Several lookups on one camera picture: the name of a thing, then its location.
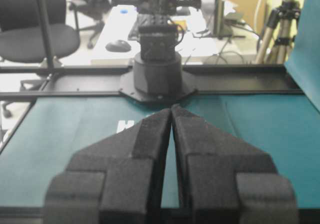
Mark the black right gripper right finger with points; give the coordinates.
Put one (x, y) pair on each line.
(223, 179)

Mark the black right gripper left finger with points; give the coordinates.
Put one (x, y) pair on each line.
(118, 179)

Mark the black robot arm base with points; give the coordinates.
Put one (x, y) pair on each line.
(157, 74)

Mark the teal table mat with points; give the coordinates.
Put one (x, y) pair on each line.
(53, 128)

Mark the white desk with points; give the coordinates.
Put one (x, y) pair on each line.
(129, 35)

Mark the black computer mouse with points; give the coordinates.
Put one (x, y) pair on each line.
(119, 46)

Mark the black office chair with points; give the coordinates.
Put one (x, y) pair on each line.
(21, 37)
(94, 9)

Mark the cardboard box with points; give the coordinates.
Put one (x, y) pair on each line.
(248, 9)

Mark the black aluminium frame rail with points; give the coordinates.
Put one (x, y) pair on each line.
(104, 81)

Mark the black vertical frame post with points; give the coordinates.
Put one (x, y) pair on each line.
(43, 18)

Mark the beige camera tripod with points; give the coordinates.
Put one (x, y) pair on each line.
(276, 41)

